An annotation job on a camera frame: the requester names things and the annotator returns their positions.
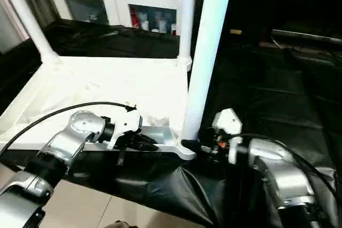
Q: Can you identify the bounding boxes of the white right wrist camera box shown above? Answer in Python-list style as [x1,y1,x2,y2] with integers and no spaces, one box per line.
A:
[212,108,244,165]

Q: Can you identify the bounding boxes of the silver metal rod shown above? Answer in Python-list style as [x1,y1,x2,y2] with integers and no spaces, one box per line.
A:
[270,29,342,45]

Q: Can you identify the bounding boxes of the white plastic table top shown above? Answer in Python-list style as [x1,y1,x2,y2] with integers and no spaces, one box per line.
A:
[0,54,196,160]

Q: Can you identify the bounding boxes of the red bottle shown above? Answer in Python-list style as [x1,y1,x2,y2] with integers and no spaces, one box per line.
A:
[131,10,140,29]

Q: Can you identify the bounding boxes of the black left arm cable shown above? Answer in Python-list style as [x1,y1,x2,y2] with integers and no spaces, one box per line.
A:
[0,101,137,156]

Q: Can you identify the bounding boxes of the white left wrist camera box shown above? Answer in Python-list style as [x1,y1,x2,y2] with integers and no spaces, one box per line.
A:
[107,109,143,150]

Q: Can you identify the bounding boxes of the black table mat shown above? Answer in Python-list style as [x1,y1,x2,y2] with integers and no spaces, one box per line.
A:
[0,19,342,227]

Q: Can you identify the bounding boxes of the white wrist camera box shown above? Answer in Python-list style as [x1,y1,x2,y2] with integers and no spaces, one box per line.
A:
[107,109,143,150]
[212,108,244,165]

